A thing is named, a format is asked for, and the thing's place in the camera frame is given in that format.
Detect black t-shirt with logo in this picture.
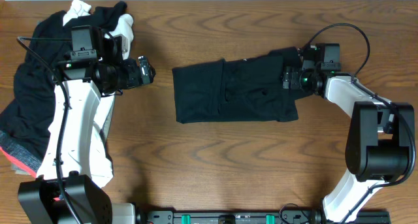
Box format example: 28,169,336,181
172,47,310,123

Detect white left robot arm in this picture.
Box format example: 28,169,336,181
18,56,155,223

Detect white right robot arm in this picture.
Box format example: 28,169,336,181
283,67,417,223

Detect grey garment with red trim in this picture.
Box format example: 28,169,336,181
1,131,41,178

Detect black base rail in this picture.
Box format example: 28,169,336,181
135,208,391,224

